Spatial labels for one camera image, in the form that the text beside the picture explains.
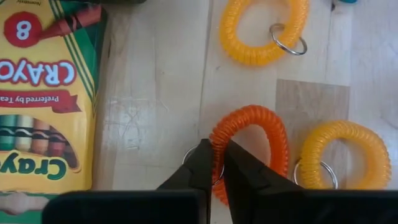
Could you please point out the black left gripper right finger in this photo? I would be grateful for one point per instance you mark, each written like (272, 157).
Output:
(245, 180)

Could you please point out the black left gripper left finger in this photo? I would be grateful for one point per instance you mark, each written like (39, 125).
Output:
(199, 174)

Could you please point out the orange coil wristband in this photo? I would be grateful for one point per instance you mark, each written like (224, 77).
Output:
(270, 124)

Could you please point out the yellow coil wristband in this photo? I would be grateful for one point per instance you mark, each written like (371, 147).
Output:
(236, 43)
(373, 146)

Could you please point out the yellow crayon box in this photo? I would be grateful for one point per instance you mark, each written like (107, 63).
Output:
(46, 77)

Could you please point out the blue rubber band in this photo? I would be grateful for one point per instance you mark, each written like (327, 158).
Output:
(347, 1)

